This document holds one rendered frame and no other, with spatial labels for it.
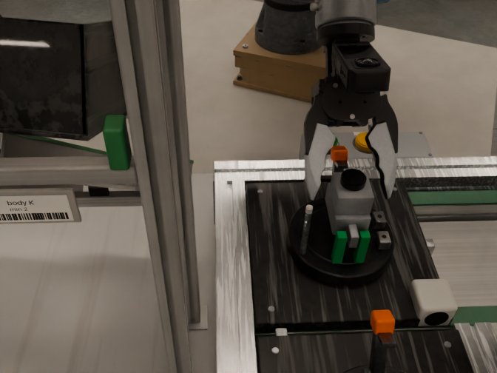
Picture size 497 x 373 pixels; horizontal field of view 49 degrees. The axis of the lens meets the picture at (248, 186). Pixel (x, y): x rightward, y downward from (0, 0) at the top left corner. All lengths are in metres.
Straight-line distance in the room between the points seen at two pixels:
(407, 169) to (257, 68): 0.43
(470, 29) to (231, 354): 3.06
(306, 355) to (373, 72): 0.32
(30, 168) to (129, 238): 0.56
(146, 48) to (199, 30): 1.13
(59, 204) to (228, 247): 0.41
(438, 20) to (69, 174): 3.30
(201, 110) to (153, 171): 0.80
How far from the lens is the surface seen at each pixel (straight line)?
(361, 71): 0.58
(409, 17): 3.53
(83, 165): 0.35
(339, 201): 0.65
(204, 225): 0.90
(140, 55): 0.29
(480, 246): 0.88
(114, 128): 0.32
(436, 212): 0.89
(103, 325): 0.81
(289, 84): 1.16
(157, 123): 0.31
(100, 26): 0.39
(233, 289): 0.71
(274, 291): 0.69
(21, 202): 0.37
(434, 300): 0.70
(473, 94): 1.30
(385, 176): 0.68
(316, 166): 0.66
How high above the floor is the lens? 1.54
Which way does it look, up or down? 45 degrees down
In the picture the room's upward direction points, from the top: 2 degrees clockwise
